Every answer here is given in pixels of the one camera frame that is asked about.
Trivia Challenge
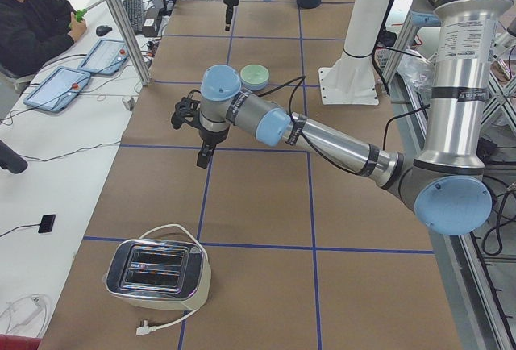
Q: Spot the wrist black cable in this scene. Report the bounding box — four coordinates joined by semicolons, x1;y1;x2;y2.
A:
183;75;364;176

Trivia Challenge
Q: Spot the black computer mouse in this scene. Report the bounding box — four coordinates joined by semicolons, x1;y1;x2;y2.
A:
95;25;112;37

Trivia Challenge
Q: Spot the green bowl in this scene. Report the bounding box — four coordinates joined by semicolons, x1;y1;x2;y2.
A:
240;64;269;84

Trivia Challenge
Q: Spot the teach pendant tablet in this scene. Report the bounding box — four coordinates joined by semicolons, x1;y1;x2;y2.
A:
23;66;91;113
77;39;128;76

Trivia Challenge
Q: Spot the seated person in black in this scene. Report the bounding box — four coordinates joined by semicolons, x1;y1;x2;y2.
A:
1;0;87;77

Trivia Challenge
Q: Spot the near teach pendant tablet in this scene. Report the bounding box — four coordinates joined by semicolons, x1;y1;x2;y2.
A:
23;66;91;113

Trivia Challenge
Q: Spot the far teach pendant tablet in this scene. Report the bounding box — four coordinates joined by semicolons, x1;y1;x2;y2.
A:
77;39;128;76

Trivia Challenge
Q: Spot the blue bowl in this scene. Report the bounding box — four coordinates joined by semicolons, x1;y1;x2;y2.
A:
242;81;267;92

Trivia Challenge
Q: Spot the white toaster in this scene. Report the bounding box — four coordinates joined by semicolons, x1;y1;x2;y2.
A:
105;239;211;311

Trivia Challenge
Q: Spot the small black device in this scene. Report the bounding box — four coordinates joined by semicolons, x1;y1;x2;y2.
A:
38;214;56;234

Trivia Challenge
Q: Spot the white toaster power cable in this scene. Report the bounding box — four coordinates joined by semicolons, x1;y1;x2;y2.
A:
135;223;210;335

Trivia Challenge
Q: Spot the aluminium frame post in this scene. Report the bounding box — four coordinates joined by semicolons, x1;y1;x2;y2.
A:
106;0;151;86

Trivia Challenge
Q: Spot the crumpled clear plastic bag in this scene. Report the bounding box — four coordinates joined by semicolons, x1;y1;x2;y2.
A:
397;49;435;104

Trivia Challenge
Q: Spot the white camera mast pedestal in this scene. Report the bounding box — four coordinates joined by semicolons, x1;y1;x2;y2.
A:
319;0;390;106

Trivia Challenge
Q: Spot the black keyboard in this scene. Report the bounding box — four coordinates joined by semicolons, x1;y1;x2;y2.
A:
122;0;144;35

